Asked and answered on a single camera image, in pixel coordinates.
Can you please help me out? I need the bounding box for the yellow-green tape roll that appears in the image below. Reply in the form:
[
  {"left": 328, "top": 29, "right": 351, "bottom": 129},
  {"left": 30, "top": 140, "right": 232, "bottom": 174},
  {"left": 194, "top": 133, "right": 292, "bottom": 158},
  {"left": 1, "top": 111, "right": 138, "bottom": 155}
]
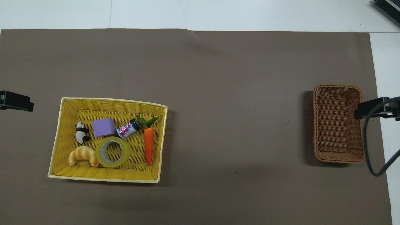
[{"left": 96, "top": 136, "right": 131, "bottom": 168}]

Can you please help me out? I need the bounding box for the yellow woven basket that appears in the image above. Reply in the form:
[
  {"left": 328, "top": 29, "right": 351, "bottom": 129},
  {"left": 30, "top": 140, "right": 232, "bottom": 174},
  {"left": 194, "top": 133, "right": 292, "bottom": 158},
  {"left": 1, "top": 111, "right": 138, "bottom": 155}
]
[{"left": 47, "top": 97, "right": 168, "bottom": 183}]

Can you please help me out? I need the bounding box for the brown wicker basket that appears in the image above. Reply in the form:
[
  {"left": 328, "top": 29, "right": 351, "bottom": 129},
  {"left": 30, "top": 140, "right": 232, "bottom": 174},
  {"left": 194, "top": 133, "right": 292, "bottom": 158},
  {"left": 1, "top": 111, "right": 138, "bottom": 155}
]
[{"left": 313, "top": 84, "right": 365, "bottom": 163}]

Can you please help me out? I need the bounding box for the orange toy carrot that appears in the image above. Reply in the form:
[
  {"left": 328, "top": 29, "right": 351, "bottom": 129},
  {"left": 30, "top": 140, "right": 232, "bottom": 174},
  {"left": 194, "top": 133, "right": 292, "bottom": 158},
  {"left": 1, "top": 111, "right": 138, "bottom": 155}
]
[{"left": 136, "top": 114, "right": 163, "bottom": 166}]

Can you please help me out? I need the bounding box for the small drink can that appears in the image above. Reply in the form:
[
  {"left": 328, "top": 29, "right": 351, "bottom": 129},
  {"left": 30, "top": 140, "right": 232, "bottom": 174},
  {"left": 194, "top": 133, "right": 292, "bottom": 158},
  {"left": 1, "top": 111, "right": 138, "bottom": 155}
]
[{"left": 117, "top": 118, "right": 142, "bottom": 140}]

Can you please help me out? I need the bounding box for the purple foam cube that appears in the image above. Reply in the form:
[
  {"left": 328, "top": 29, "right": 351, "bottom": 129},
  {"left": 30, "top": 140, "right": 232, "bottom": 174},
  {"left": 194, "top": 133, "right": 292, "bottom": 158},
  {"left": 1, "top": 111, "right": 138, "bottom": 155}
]
[{"left": 92, "top": 118, "right": 118, "bottom": 137}]

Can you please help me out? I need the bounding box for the panda toy figure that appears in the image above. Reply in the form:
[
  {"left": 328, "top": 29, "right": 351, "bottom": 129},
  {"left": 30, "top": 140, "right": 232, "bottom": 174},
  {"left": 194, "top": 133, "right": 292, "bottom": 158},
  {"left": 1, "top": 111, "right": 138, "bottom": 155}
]
[{"left": 74, "top": 122, "right": 91, "bottom": 144}]

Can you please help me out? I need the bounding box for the toy croissant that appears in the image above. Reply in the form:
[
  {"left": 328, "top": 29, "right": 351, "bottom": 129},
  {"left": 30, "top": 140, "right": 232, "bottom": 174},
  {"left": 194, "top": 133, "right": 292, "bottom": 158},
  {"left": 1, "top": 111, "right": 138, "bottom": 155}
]
[{"left": 66, "top": 146, "right": 100, "bottom": 168}]

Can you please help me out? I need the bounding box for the black stand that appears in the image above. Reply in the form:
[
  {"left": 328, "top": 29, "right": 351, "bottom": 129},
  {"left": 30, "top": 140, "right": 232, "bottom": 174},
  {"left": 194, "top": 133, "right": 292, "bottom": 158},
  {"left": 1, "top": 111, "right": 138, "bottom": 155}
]
[
  {"left": 354, "top": 97, "right": 400, "bottom": 121},
  {"left": 0, "top": 90, "right": 34, "bottom": 112}
]

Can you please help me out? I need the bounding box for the dark ribbed device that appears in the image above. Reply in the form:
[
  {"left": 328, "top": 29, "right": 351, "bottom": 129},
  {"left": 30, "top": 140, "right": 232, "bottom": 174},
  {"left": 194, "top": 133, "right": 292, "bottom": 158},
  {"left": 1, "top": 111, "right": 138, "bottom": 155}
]
[{"left": 373, "top": 0, "right": 400, "bottom": 27}]

